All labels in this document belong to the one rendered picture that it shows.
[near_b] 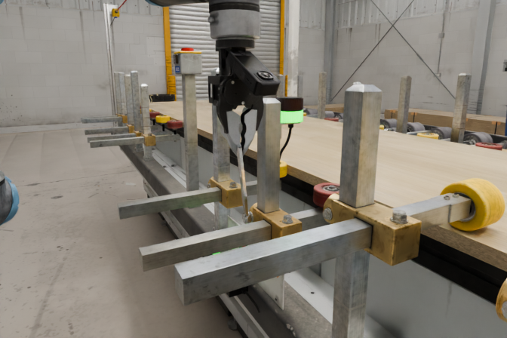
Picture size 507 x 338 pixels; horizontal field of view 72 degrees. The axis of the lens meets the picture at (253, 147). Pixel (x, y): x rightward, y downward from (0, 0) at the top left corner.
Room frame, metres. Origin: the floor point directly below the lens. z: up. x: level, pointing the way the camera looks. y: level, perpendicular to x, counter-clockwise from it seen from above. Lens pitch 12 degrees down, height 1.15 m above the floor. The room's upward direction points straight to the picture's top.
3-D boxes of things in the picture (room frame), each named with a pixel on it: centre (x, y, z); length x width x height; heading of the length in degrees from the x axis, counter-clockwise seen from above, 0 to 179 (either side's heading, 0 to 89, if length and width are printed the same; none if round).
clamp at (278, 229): (0.68, -0.04, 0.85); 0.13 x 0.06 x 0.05; 28
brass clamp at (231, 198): (0.90, 0.08, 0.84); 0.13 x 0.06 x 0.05; 28
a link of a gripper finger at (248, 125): (0.67, 0.02, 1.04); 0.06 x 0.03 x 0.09; 28
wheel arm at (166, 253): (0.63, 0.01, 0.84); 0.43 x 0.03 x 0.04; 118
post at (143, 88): (1.80, 0.56, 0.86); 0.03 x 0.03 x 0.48; 28
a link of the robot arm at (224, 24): (0.65, 0.04, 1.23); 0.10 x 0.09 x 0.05; 118
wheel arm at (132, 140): (1.74, 0.59, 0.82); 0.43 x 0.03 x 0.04; 118
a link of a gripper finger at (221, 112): (0.63, 0.04, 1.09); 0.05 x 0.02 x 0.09; 118
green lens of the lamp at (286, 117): (0.72, -0.07, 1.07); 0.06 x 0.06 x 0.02
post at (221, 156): (0.92, 0.09, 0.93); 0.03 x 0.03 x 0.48; 28
